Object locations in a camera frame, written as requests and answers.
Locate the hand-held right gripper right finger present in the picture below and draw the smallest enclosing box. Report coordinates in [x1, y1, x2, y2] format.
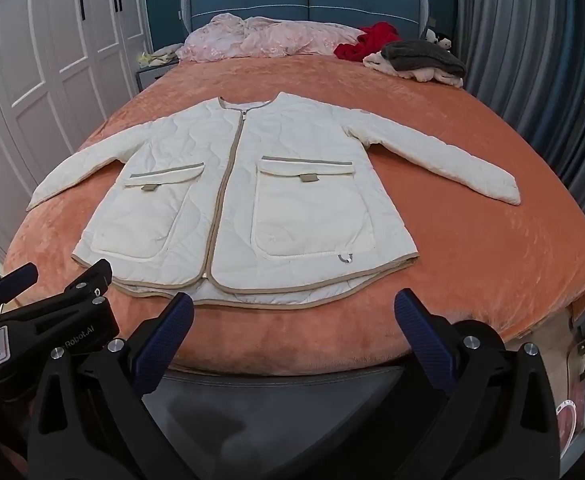
[393, 288, 560, 480]

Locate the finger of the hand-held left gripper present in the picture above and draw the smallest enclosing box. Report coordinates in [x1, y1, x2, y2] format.
[0, 262, 39, 307]
[55, 259, 114, 311]

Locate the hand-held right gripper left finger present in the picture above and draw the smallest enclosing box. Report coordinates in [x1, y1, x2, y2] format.
[26, 292, 196, 480]

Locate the cream quilted blanket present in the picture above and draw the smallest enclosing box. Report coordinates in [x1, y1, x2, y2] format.
[26, 91, 521, 309]

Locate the orange plush bed blanket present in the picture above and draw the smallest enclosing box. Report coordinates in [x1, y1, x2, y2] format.
[2, 52, 585, 377]

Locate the pink and white round object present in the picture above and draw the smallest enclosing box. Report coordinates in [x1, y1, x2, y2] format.
[555, 382, 585, 461]

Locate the grey nightstand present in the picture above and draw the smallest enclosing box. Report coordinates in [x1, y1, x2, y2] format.
[136, 57, 179, 93]

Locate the white panelled wardrobe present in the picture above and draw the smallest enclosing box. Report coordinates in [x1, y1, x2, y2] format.
[0, 0, 150, 261]

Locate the pale yellow cloth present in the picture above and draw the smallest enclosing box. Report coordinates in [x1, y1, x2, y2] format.
[140, 45, 180, 67]

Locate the cream fleece garment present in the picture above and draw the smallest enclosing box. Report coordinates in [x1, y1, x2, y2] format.
[363, 52, 465, 88]

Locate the grey knit garment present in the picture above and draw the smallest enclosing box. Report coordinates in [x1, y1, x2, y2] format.
[381, 40, 468, 77]

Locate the red garment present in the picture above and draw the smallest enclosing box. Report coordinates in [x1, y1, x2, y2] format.
[333, 21, 403, 62]

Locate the black and white plush toy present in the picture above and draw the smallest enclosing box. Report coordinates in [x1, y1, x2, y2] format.
[425, 27, 454, 53]

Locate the grey curtain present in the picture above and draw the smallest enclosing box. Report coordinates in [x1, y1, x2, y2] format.
[455, 0, 585, 286]

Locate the pink floral quilt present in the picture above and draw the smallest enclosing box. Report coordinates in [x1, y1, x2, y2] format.
[175, 12, 365, 63]

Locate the blue upholstered headboard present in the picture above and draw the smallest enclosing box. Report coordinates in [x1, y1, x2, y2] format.
[180, 0, 430, 48]

